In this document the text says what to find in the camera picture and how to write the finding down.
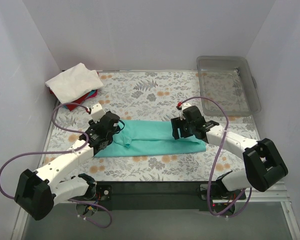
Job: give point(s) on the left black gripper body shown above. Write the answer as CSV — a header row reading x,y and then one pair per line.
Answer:
x,y
114,122

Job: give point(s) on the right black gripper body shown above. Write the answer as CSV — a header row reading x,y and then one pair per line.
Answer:
x,y
176,128

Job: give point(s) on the teal t shirt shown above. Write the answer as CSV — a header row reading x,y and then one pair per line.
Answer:
x,y
149,138

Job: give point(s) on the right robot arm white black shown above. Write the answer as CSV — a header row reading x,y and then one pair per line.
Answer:
x,y
263,164

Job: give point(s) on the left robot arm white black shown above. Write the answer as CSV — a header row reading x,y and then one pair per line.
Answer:
x,y
40,190

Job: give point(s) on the blue folded t shirt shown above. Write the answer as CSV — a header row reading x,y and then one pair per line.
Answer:
x,y
80,100

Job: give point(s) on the clear plastic bin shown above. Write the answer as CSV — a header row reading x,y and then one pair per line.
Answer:
x,y
228,81

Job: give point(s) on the white folded t shirt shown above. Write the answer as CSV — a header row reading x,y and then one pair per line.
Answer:
x,y
73,83

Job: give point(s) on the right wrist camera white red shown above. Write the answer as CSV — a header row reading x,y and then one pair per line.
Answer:
x,y
181,107

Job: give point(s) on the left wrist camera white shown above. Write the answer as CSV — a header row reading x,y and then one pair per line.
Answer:
x,y
96,112

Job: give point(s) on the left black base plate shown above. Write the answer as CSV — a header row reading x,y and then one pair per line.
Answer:
x,y
103,192

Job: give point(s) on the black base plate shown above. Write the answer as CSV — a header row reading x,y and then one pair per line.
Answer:
x,y
103,192
210,192

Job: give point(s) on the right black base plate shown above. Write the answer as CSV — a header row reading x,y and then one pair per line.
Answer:
x,y
210,192

